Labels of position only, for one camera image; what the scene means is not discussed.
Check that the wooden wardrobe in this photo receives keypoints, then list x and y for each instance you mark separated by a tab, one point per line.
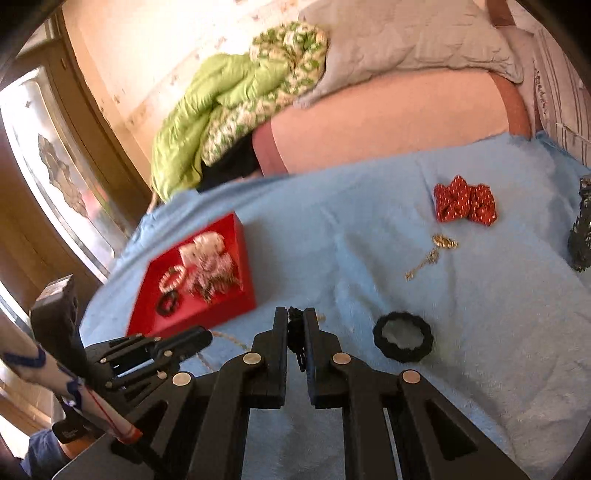
27	230

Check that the grey pillow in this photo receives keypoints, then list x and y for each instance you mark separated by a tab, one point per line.
392	41

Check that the striped floral pillow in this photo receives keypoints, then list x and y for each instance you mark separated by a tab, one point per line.
568	92

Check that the red polka dot scrunchie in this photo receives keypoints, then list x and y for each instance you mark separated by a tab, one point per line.
455	198

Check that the black cloth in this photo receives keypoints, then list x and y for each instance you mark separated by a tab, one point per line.
231	170

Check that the red white plaid scrunchie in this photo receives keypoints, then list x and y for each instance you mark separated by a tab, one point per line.
217	272

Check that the person's blue trousers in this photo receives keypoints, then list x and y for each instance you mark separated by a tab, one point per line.
41	454

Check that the black satin scrunchie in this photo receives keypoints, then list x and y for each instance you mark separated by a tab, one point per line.
159	304

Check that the green quilt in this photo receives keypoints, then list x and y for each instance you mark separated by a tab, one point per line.
194	120

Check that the pink bolster cushion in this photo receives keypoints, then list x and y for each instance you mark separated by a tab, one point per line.
392	120

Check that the brown cushion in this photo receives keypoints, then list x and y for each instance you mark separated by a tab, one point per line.
501	11

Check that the blue blanket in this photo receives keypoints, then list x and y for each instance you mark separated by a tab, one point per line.
461	300

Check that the black claw hair clip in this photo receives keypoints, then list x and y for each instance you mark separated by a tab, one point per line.
581	240

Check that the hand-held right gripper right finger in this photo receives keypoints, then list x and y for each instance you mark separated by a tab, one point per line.
314	350

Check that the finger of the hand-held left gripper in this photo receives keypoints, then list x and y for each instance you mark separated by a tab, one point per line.
138	376
184	341

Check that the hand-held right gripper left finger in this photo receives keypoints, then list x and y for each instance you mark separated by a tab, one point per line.
279	350

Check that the white cherry print scrunchie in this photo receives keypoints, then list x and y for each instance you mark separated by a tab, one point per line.
203	247

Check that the red cardboard box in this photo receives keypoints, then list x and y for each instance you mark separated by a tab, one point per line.
152	318

